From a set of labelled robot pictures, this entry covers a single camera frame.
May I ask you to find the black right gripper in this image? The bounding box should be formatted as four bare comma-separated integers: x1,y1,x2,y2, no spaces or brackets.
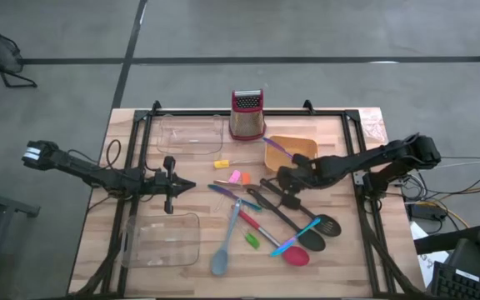
277,153,321,209

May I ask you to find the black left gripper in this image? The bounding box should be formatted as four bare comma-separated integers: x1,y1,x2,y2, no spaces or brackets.
139,155,197,215

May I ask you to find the rose gold cutlery piece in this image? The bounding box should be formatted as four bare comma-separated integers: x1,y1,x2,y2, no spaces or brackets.
212,178,263,192

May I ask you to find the black nylon slotted spoon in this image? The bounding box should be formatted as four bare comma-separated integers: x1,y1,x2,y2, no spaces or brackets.
259,177,343,238

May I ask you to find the yellow mini silicone spatula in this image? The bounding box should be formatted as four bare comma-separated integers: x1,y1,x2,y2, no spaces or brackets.
213,157,264,170

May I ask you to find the teal pink iridescent cutlery piece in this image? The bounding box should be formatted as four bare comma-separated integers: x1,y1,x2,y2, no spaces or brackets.
269,217,322,258

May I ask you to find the black nylon solid spoon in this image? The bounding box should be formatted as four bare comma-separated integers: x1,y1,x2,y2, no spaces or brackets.
246,187,327,253

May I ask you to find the green mini silicone spatula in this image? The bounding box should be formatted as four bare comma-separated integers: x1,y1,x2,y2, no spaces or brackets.
225,211,262,251

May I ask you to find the red silicone spoon steel handle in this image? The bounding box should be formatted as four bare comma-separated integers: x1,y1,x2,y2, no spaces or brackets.
231,203,311,268

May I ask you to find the grey silicone spoon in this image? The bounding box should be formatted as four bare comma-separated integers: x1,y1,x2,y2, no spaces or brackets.
210,198,243,277

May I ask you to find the purple iridescent cutlery piece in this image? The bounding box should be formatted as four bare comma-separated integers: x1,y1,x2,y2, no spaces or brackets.
262,136,296,161

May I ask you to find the orange plastic basket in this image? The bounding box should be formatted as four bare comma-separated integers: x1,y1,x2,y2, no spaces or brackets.
263,135,319,173

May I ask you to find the upper clear plastic container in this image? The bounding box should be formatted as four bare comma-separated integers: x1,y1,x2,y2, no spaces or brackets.
156,114,225,156

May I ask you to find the red steel box grater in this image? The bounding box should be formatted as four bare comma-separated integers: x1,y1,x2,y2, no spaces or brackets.
228,88,267,142

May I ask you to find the clear plastic bag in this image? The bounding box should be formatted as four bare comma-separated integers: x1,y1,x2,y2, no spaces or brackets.
358,114,389,145

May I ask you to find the black power adapter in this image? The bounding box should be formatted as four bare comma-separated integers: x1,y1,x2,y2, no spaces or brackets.
408,202,448,223

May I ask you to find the white paper sheet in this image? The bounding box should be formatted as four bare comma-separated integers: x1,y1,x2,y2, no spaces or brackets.
408,220,450,288

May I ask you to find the black computer keyboard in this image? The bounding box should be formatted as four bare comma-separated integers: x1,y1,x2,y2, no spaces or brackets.
430,261,480,300

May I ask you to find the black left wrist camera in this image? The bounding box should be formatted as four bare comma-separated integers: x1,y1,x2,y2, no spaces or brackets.
151,172,168,189

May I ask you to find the black aluminium table frame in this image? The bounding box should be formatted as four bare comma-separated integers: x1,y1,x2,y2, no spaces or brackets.
77,99,423,299

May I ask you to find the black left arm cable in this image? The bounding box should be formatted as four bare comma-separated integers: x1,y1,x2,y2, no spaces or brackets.
104,138,123,170

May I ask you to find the yellow cable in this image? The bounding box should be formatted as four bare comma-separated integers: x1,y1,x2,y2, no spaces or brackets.
406,181,480,229

